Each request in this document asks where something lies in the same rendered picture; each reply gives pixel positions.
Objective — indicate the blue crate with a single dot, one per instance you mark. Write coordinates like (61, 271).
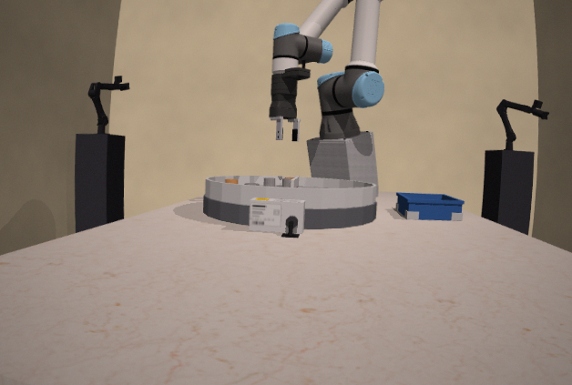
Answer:
(429, 206)

